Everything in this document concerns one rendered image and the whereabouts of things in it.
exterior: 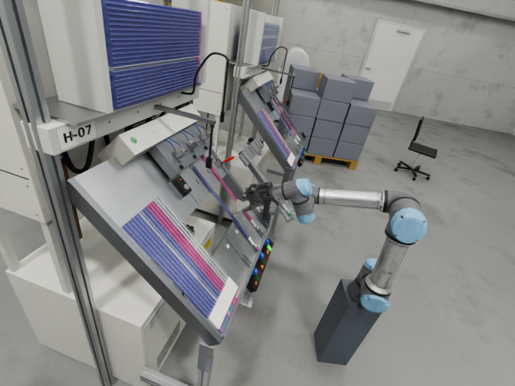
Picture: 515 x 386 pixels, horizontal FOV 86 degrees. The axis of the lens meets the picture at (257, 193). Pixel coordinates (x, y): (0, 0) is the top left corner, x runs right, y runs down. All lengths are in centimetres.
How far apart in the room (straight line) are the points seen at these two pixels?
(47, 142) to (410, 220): 111
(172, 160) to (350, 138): 335
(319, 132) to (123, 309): 335
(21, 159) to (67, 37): 37
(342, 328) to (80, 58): 161
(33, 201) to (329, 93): 342
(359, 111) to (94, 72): 357
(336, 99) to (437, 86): 625
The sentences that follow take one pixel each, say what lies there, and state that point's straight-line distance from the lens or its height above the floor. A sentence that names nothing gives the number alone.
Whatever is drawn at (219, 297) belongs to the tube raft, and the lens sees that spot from 111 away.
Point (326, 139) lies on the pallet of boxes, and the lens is 409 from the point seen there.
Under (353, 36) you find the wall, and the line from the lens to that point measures 881.
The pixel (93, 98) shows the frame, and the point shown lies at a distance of 89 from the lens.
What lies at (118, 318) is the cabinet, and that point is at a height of 62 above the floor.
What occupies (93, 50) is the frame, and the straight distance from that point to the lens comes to 85.
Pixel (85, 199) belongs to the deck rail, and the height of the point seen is 117.
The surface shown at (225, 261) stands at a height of 81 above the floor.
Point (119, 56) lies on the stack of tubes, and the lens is 91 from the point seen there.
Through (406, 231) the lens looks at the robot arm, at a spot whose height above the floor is 113.
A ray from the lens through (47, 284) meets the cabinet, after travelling 147.
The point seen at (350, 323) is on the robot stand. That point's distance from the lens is 168.
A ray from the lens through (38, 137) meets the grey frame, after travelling 85.
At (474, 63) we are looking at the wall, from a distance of 1024.
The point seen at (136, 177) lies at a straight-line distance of 105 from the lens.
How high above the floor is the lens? 168
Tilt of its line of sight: 32 degrees down
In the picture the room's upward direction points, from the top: 11 degrees clockwise
